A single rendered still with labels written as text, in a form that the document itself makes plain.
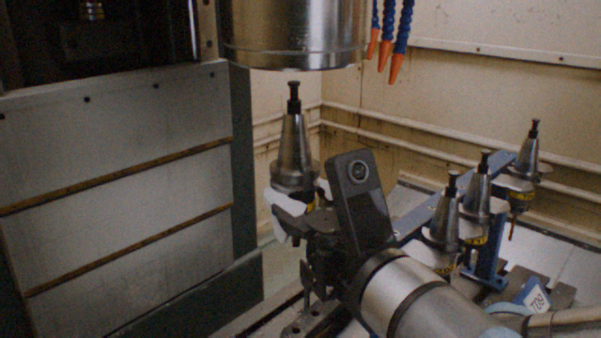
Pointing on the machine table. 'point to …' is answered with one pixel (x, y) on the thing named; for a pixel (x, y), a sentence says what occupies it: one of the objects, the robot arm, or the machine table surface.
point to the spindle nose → (296, 34)
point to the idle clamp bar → (314, 319)
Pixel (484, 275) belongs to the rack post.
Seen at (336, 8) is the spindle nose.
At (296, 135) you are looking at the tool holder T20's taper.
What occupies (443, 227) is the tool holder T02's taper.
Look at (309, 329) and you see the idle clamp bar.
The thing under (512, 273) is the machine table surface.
